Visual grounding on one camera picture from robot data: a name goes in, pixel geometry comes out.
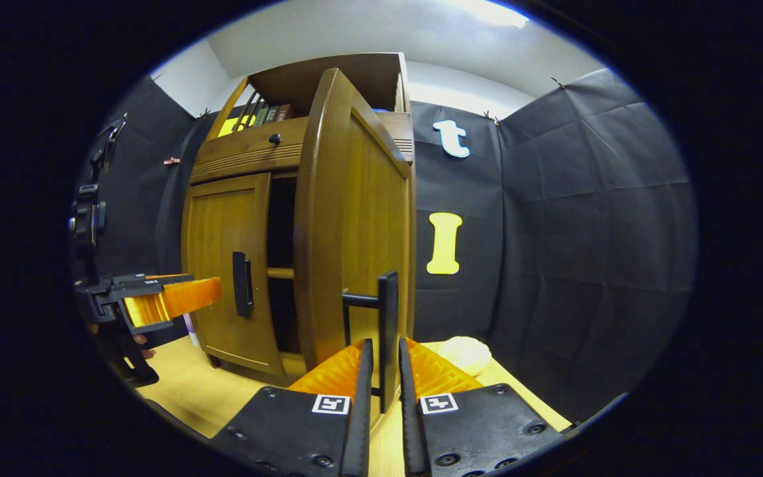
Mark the black backdrop cloth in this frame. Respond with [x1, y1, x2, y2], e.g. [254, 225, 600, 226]
[74, 66, 699, 425]

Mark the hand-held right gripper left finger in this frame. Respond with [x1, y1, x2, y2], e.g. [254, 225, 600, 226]
[211, 338, 375, 477]

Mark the white crumpled cloth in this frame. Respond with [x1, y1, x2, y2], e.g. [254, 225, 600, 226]
[437, 336, 493, 377]

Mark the wooden drawer with black knob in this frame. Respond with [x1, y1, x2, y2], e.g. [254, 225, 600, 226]
[189, 111, 415, 186]

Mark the wooden double-door shoe cabinet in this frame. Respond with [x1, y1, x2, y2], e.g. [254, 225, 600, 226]
[181, 52, 417, 388]

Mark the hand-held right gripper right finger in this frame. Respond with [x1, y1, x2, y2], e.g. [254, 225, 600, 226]
[398, 337, 564, 477]

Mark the wooden shoe cabinet door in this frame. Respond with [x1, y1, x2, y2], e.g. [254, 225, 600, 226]
[181, 172, 284, 380]
[292, 68, 417, 415]

